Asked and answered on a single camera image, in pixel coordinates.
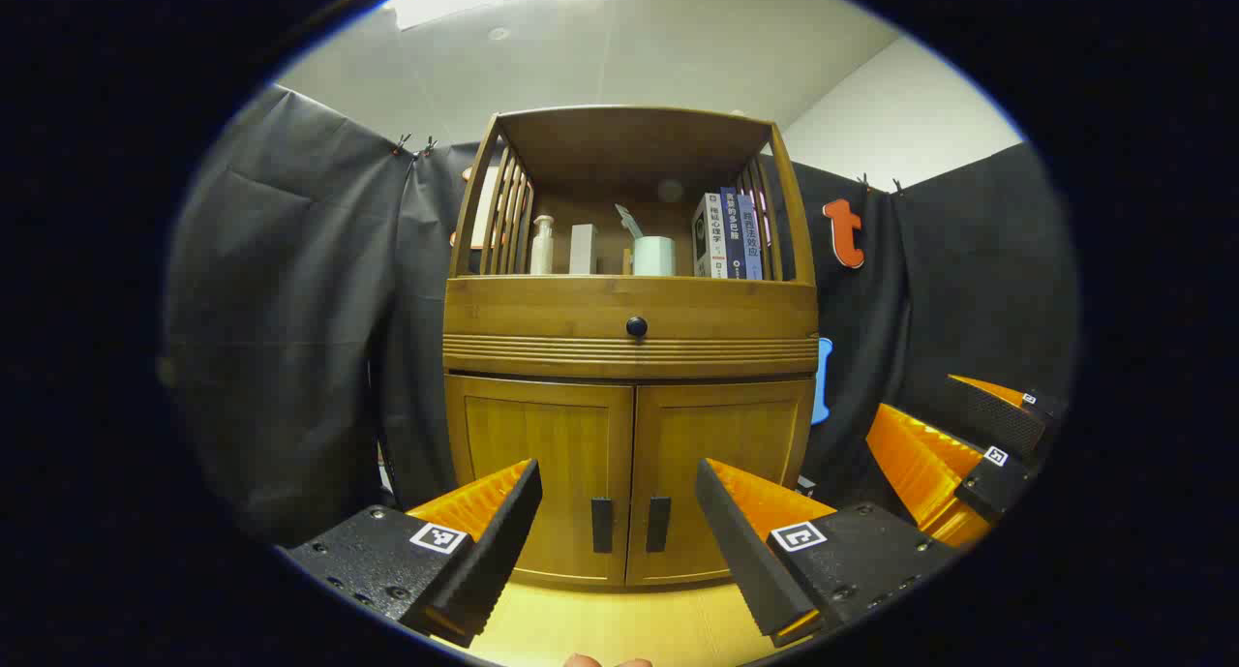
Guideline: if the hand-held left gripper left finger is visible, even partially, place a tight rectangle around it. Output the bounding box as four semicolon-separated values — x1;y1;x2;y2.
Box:
281;459;543;649

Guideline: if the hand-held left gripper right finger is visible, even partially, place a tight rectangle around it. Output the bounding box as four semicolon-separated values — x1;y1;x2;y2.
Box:
695;457;959;649

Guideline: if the wooden shoe cabinet door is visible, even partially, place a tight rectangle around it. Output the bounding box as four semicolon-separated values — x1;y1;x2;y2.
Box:
627;377;816;588
445;375;635;588

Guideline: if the wooden double-door shoe cabinet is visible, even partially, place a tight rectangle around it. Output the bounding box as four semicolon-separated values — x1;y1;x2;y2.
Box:
442;106;820;589

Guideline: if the wooden cabinet drawer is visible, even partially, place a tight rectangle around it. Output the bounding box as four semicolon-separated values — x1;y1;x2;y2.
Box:
443;278;820;378

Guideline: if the light blue spine book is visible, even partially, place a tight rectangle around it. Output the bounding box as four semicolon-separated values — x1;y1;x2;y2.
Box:
738;194;765;281

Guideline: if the dark blue spine book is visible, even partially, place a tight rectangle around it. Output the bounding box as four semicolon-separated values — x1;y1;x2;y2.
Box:
719;187;747;281

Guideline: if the mint green cup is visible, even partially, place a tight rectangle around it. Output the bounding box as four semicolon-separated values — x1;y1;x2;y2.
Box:
633;236;677;278

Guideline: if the white spine book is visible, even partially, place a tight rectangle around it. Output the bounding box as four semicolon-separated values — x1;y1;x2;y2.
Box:
692;193;729;280

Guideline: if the black backdrop cloth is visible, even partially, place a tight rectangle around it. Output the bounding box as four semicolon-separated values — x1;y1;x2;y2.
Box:
165;84;1080;552

